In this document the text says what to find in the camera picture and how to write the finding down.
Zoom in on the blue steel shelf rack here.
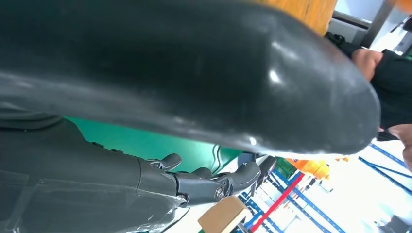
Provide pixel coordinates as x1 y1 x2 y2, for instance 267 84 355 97
236 169 347 233
358 142 412 196

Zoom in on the green plastic crate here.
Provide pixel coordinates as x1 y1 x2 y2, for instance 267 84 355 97
274 157 292 176

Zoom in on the yellow taped sheet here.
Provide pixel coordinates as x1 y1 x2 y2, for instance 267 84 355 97
254 0 339 36

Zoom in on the person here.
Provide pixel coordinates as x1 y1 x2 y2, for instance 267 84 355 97
324 16 412 173

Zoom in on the white seat block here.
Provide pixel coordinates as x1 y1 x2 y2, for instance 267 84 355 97
328 10 371 46

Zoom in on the steel tube frame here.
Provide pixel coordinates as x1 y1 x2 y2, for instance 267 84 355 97
360 0 396 49

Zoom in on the cardboard box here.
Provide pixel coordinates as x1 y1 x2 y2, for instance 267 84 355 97
197 195 251 233

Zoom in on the black cable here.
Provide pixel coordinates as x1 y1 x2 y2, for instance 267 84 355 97
210 144 223 175

